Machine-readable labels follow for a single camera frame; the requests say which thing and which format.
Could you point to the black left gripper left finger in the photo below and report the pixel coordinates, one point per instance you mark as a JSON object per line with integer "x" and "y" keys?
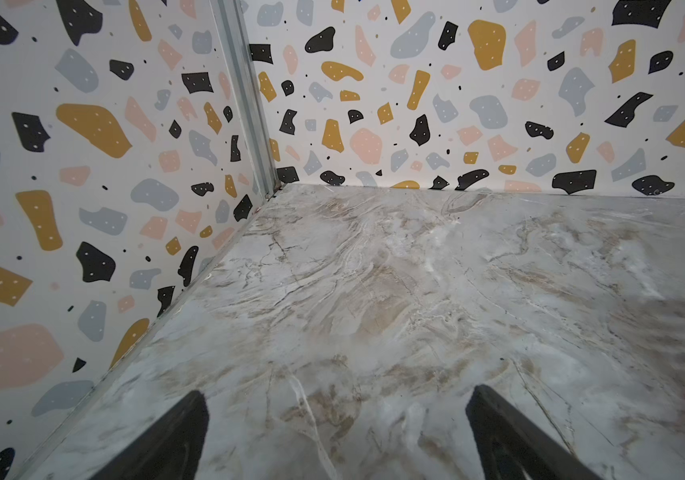
{"x": 170, "y": 449}

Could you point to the left corner aluminium post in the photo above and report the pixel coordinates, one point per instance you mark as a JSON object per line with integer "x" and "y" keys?
{"x": 232, "y": 33}

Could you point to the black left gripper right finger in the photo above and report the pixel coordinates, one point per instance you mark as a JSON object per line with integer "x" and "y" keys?
{"x": 511, "y": 446}

